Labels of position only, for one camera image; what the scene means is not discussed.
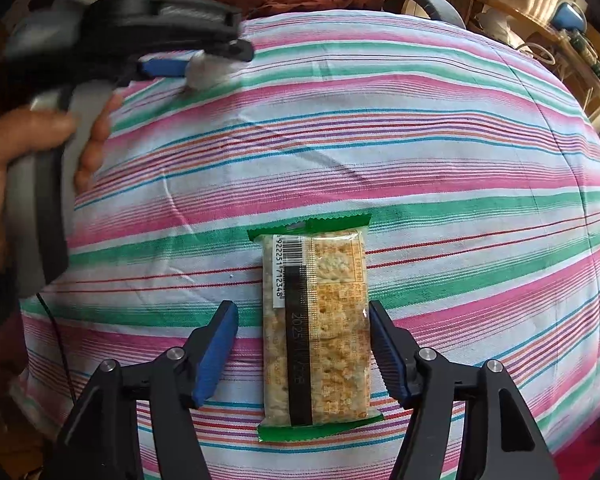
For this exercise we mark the person's left hand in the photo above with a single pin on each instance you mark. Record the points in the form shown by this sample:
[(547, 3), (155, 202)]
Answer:
[(20, 135)]

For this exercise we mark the green cracker packet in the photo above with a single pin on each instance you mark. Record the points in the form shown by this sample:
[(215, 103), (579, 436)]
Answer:
[(325, 335)]

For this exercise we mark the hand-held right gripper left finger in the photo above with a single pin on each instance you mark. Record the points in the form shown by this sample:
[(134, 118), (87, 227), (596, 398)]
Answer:
[(215, 360)]

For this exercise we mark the white wrapper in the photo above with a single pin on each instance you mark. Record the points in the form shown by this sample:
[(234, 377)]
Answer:
[(205, 72)]

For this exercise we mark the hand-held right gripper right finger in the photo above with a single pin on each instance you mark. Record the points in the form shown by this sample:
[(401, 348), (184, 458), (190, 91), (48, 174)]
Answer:
[(392, 360)]

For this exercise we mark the blue round object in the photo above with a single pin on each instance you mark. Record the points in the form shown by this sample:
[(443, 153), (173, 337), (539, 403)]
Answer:
[(570, 17)]

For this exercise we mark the red pink blanket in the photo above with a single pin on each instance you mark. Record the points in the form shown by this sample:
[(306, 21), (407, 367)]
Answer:
[(595, 455)]

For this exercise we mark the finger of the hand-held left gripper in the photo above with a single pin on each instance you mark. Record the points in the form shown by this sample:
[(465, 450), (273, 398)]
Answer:
[(235, 51), (165, 67)]

